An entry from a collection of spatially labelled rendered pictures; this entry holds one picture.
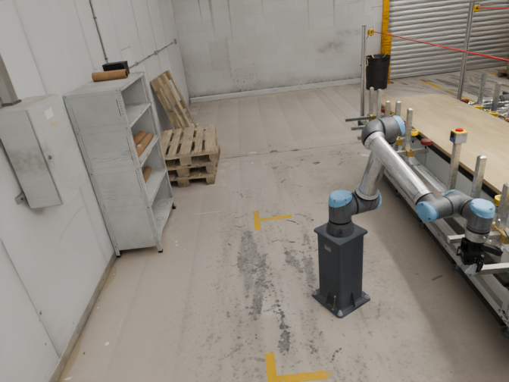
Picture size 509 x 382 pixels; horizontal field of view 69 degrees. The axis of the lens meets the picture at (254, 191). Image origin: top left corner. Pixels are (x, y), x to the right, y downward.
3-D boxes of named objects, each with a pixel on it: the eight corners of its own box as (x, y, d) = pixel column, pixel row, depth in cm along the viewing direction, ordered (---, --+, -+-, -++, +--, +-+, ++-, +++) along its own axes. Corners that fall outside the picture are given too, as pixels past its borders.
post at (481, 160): (467, 231, 221) (480, 156, 200) (464, 228, 224) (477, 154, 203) (473, 231, 221) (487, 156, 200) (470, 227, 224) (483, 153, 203)
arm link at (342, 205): (324, 214, 253) (323, 192, 245) (347, 208, 256) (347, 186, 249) (335, 225, 239) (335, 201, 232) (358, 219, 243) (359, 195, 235)
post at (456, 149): (446, 208, 243) (455, 143, 223) (442, 205, 248) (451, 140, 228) (453, 208, 243) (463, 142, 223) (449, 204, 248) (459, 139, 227)
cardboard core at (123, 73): (90, 73, 330) (123, 69, 330) (93, 72, 338) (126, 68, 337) (93, 82, 334) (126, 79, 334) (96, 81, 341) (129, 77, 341)
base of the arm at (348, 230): (339, 241, 241) (339, 228, 236) (320, 229, 255) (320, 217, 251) (360, 230, 249) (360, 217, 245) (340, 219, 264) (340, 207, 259)
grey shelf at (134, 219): (117, 258, 357) (61, 95, 288) (138, 211, 437) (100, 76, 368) (162, 252, 356) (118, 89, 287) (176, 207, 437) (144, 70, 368)
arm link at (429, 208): (354, 118, 198) (433, 211, 154) (375, 114, 200) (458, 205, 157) (350, 136, 206) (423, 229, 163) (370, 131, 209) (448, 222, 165)
